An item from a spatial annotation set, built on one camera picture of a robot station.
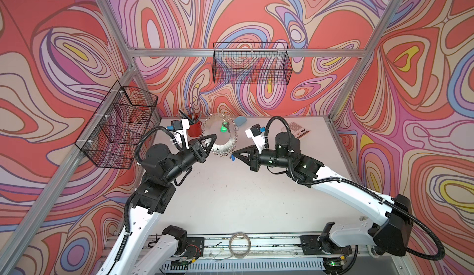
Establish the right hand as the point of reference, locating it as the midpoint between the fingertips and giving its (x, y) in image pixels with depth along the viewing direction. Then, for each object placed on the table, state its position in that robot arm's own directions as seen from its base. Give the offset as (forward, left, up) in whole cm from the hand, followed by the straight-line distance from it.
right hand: (237, 158), depth 66 cm
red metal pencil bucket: (+40, +26, -28) cm, 55 cm away
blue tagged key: (0, +2, +1) cm, 2 cm away
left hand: (+1, +6, +11) cm, 12 cm away
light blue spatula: (+50, -2, -31) cm, 59 cm away
